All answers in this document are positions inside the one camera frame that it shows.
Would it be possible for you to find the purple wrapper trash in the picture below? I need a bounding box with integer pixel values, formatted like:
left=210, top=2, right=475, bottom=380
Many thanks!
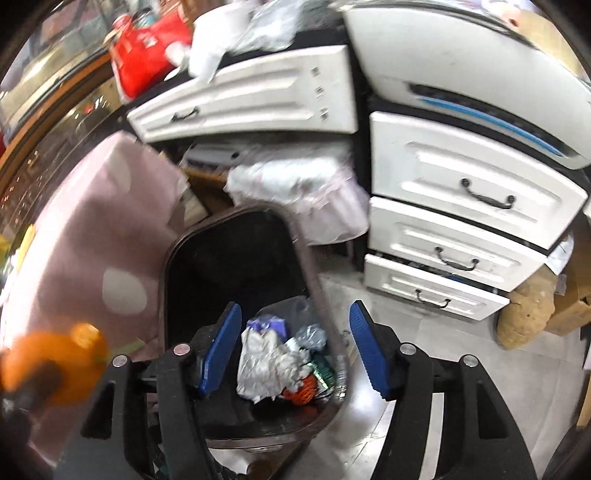
left=246, top=314, right=290, bottom=342

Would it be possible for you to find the dark oval trash bin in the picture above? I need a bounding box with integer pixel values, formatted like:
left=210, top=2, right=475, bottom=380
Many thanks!
left=159, top=202, right=349, bottom=449

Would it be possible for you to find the orange foam net trash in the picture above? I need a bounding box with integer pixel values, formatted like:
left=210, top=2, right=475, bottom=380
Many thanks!
left=281, top=374, right=318, bottom=406

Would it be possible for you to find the white bottom stack drawer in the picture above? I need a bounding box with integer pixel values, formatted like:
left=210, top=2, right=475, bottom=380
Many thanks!
left=363, top=254, right=509, bottom=321

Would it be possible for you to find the white stack drawer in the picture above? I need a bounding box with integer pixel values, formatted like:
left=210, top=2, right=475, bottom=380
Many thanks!
left=370, top=112, right=588, bottom=250
left=369, top=197, right=546, bottom=292
left=363, top=254, right=509, bottom=321

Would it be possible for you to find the white middle stack drawer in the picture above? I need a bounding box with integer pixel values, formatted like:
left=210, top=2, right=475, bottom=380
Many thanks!
left=369, top=197, right=546, bottom=292

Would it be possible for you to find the brown stuffed sack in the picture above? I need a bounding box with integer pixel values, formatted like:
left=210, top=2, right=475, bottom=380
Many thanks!
left=496, top=265, right=558, bottom=350

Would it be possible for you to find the white lace cloth bundle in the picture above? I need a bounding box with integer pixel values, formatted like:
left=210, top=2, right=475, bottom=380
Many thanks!
left=224, top=156, right=370, bottom=245

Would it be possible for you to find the orange blurred object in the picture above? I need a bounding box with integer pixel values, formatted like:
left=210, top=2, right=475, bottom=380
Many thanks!
left=1, top=323, right=109, bottom=406

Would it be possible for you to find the pink polka dot tablecloth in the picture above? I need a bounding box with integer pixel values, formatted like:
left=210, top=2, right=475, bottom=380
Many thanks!
left=0, top=130, right=191, bottom=462

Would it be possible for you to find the white top stack drawer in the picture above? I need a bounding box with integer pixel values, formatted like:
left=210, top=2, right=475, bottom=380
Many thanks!
left=370, top=112, right=588, bottom=250

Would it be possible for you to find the cardboard box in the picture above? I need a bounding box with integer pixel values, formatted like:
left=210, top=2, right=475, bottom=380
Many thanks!
left=545, top=258, right=590, bottom=336

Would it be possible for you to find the white upper left drawer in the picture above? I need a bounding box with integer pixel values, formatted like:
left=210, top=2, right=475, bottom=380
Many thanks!
left=127, top=45, right=358, bottom=143

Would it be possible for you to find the white printer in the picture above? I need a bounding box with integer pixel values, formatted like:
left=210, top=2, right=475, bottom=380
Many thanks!
left=344, top=1, right=590, bottom=170

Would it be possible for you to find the red tote bag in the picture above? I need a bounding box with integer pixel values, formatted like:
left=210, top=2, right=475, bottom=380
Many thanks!
left=103, top=5, right=191, bottom=103

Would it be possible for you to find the white paper cup stack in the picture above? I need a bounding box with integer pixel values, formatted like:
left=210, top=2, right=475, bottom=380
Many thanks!
left=188, top=1, right=252, bottom=84

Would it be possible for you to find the clear crumpled plastic bag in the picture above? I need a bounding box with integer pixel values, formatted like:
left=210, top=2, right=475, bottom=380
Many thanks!
left=230, top=0, right=310, bottom=54

